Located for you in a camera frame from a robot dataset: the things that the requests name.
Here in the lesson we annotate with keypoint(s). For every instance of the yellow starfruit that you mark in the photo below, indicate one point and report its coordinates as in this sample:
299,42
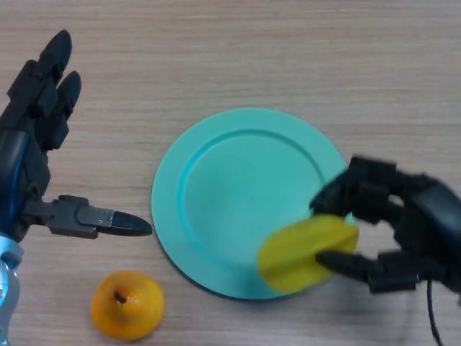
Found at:
291,248

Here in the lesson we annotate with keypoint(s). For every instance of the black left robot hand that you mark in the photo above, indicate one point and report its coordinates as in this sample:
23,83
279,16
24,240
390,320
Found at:
25,166

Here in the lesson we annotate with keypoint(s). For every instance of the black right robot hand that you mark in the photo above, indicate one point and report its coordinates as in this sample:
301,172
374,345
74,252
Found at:
432,223

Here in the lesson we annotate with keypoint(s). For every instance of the teal green round plate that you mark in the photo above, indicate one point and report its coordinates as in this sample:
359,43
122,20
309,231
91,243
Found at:
234,194

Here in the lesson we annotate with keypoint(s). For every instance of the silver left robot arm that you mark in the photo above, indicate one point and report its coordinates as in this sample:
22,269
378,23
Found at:
7,288

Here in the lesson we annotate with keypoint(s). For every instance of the orange yellow pear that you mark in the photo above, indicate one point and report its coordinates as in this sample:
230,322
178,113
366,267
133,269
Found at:
137,313

